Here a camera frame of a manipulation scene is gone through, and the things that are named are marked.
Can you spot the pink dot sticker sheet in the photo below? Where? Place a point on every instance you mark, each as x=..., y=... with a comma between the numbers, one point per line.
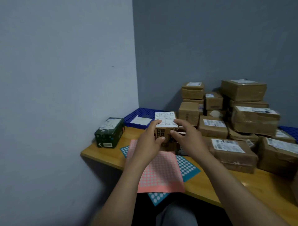
x=163, y=177

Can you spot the person's right hand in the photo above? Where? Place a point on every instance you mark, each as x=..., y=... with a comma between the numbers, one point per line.
x=193, y=142

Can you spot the blue plastic grid pallet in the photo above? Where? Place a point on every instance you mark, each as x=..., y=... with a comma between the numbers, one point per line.
x=291, y=132
x=139, y=113

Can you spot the white paper note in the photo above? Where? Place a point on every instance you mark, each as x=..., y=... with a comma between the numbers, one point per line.
x=140, y=121

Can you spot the dark green box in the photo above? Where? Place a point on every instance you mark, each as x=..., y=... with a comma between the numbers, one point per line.
x=109, y=135

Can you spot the person's grey trousers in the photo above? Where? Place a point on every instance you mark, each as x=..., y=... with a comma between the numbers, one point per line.
x=177, y=216

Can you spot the teal sticker sheet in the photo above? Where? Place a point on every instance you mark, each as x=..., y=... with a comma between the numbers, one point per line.
x=188, y=167

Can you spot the person's right forearm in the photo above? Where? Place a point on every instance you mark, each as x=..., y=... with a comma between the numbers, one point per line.
x=239, y=193

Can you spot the pile of brown parcels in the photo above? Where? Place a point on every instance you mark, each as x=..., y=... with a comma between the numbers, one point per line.
x=244, y=90

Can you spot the person's left hand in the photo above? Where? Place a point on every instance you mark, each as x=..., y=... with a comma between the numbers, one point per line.
x=146, y=149

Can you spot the small brown printed box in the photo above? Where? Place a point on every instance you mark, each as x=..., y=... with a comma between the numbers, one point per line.
x=165, y=116

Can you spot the person's left forearm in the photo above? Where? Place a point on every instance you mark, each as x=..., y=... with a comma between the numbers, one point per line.
x=118, y=198

